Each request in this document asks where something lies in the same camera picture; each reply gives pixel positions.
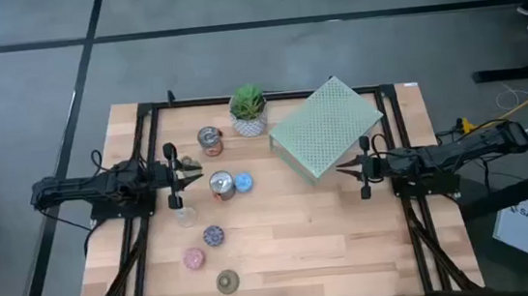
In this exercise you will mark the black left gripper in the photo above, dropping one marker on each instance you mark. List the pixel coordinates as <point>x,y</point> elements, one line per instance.
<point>173,176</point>

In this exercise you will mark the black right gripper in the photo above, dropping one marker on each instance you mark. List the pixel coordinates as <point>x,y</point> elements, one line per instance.
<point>367,167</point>

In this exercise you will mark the grey-green glass candlestick holder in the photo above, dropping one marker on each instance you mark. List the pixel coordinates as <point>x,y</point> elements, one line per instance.
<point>187,159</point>

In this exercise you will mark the silver ribbed candle jar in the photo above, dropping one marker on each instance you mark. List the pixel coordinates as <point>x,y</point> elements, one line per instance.
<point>221,183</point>
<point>209,138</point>

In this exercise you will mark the clear glass candlestick holder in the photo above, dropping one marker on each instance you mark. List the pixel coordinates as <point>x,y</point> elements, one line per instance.
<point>186,217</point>

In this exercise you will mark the blue patterned candle tin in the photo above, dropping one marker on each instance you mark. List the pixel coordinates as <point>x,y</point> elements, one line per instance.
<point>243,182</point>

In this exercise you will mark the dark floral candle tin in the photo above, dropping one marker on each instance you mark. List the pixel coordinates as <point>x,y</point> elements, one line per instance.
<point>213,236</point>

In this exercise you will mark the pink patterned candle tin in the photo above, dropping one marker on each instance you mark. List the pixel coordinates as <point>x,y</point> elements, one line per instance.
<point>193,259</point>

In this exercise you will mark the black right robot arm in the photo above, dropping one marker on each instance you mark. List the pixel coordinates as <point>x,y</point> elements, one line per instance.
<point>463,150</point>

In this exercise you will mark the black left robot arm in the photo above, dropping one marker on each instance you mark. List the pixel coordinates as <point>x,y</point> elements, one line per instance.
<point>78,187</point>

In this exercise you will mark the green perforated metal shelf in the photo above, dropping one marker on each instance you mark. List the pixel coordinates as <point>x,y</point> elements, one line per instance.
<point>325,122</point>

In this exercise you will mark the succulent in white patterned pot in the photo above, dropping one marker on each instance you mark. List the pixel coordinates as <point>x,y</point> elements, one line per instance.
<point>249,120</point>

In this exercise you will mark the black floor beam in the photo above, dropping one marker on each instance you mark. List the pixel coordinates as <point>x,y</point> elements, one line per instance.
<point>516,192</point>

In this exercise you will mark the white cardboard box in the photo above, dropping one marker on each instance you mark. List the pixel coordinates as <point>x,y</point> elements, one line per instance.
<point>519,228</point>

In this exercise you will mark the black aluminium table frame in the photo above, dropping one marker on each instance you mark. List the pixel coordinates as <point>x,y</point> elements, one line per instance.
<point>192,103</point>

